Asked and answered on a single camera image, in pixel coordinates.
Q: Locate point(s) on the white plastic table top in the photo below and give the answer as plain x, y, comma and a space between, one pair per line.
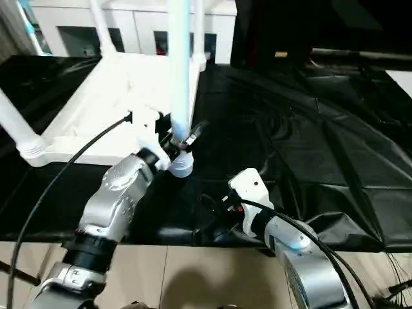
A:
109, 90

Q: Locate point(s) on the black work mat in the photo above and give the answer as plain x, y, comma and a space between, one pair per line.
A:
309, 141

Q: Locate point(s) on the small yellow tag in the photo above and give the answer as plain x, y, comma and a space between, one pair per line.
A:
282, 55

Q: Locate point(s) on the white cabinet with glass doors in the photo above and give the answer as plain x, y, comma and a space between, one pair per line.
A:
135, 32

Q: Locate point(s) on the black metal bar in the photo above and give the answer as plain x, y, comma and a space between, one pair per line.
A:
360, 55

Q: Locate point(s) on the grey curtain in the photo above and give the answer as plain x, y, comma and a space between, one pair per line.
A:
13, 29

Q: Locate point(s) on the white flat panel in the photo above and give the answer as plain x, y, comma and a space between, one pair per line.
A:
400, 82

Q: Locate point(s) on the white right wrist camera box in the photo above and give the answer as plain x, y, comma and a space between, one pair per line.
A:
251, 187

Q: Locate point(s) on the black folding stand frame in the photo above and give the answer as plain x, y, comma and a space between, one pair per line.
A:
19, 273

